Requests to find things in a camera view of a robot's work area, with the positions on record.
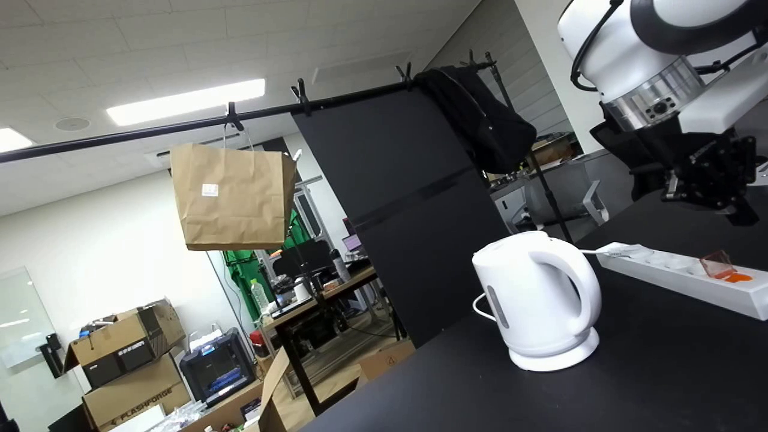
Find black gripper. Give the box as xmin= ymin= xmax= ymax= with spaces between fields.
xmin=661 ymin=135 xmax=763 ymax=228

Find white power strip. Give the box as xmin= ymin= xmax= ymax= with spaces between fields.
xmin=596 ymin=240 xmax=768 ymax=325

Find white electric kettle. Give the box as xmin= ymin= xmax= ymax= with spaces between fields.
xmin=471 ymin=228 xmax=606 ymax=375

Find black hanging bag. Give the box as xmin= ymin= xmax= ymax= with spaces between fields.
xmin=415 ymin=66 xmax=541 ymax=176

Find black backdrop panel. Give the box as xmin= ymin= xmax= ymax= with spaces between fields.
xmin=290 ymin=82 xmax=511 ymax=350

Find wooden desk black legs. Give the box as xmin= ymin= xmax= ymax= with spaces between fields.
xmin=263 ymin=265 xmax=407 ymax=418

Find black computer monitor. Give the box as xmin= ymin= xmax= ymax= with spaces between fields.
xmin=275 ymin=238 xmax=336 ymax=282

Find brown paper bag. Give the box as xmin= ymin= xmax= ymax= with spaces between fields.
xmin=168 ymin=142 xmax=297 ymax=254

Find black 3D printer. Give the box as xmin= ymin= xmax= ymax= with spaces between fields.
xmin=177 ymin=332 xmax=259 ymax=406

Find long ceiling light panel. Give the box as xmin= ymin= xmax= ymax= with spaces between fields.
xmin=103 ymin=76 xmax=270 ymax=130

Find black horizontal rod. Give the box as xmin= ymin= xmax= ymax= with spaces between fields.
xmin=0 ymin=58 xmax=500 ymax=166

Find cardboard box with black insert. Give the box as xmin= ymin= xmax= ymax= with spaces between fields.
xmin=65 ymin=297 xmax=188 ymax=392

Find plain cardboard box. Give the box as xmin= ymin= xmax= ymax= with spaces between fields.
xmin=80 ymin=352 xmax=194 ymax=432

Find whiteboard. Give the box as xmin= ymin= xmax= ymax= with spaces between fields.
xmin=0 ymin=267 xmax=53 ymax=379

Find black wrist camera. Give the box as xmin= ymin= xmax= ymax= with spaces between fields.
xmin=588 ymin=118 xmax=671 ymax=202

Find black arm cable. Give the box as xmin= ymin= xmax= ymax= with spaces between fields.
xmin=569 ymin=0 xmax=627 ymax=93

